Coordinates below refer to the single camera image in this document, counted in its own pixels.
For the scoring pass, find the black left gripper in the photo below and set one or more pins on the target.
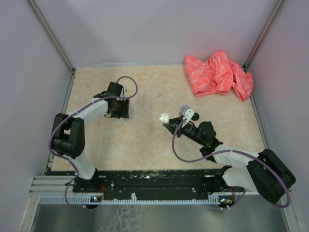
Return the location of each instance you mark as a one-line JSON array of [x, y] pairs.
[[124, 113]]

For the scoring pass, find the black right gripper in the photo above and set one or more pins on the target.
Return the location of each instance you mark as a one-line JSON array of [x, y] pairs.
[[172, 127]]

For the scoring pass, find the white round charging case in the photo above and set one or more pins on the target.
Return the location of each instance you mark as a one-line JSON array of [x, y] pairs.
[[164, 118]]

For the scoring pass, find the purple charging case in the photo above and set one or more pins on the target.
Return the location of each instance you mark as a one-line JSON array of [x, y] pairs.
[[185, 106]]

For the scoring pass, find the black round charging case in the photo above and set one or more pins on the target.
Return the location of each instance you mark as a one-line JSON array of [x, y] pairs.
[[195, 117]]

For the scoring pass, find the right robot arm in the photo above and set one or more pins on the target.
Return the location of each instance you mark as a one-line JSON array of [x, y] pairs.
[[263, 171]]

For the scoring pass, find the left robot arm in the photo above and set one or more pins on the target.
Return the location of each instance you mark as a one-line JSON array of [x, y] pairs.
[[68, 134]]

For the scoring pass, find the pink plastic bag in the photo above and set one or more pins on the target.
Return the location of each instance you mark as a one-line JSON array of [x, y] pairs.
[[218, 74]]

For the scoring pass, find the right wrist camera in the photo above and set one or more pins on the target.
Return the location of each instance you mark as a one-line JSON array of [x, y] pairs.
[[186, 114]]

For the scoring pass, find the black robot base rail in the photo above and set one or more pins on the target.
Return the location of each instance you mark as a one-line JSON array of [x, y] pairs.
[[194, 184]]

